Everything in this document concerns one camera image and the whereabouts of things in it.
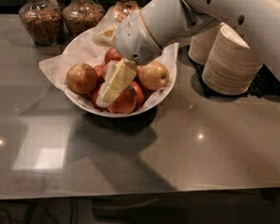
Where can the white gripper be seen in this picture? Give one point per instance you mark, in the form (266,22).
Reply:
(134,37)

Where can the yellow-red apple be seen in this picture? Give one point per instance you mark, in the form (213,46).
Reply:
(82,78)
(154,76)

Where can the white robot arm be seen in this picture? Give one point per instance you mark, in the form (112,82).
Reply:
(256,21)

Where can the top red apple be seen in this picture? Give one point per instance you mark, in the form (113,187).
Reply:
(112,55)

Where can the center red apple with sticker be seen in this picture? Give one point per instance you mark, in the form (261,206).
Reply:
(104,70)

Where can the red apple with sticker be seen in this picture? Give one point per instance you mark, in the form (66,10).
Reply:
(125,103)
(104,70)

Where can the red apple behind left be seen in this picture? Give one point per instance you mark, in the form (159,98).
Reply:
(98,69)

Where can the red apple front right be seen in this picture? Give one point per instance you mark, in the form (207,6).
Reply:
(140,94)

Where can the front left red apple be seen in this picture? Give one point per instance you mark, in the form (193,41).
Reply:
(94,96)

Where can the front red apple with sticker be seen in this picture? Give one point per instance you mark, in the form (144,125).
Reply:
(125,103)

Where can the white paper liner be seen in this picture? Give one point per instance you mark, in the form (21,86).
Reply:
(83,49)

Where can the glass cereal jar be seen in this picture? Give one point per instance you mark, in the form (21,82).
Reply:
(43,21)
(122,8)
(81,15)

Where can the leftmost glass cereal jar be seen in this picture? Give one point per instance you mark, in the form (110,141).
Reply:
(43,21)

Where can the back stack of paper bowls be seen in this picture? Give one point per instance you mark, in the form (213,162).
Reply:
(201,45)

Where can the stack of paper bowls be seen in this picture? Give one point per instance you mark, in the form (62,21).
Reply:
(201,45)
(231,65)

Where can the front stack of paper bowls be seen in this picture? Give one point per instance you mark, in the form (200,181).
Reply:
(231,65)

